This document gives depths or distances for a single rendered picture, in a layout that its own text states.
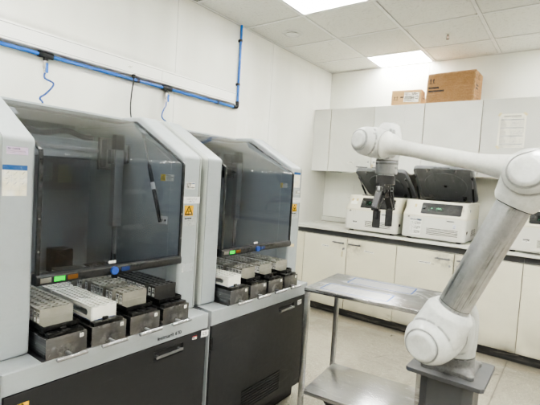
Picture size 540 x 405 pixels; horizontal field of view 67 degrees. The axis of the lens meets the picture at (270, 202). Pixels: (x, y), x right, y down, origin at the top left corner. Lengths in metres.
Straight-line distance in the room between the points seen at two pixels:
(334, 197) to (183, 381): 3.50
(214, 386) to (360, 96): 3.76
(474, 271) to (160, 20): 2.68
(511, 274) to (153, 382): 2.95
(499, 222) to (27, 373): 1.49
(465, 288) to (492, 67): 3.47
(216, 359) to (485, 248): 1.29
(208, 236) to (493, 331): 2.74
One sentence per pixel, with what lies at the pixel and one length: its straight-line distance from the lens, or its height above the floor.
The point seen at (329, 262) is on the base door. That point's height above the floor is 0.54.
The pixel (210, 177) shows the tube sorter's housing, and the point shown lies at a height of 1.34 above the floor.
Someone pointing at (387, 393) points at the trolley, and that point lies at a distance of 2.45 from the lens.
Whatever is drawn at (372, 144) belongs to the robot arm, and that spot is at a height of 1.50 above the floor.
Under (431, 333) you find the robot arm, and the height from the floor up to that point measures 0.90.
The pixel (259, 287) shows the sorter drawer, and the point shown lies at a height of 0.79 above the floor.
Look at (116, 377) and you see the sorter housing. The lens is 1.73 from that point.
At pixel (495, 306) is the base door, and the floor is 0.43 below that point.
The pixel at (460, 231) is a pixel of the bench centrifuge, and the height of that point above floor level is 1.02.
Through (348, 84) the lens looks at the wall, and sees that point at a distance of 5.14.
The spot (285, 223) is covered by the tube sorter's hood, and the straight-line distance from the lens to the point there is 2.45.
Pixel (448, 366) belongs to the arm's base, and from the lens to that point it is 1.71.
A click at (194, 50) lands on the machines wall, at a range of 3.50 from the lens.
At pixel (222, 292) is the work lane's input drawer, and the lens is 2.07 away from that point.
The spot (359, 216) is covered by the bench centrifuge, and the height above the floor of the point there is 1.05.
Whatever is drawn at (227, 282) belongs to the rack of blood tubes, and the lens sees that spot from 2.07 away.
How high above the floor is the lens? 1.35
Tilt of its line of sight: 3 degrees down
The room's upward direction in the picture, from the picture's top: 4 degrees clockwise
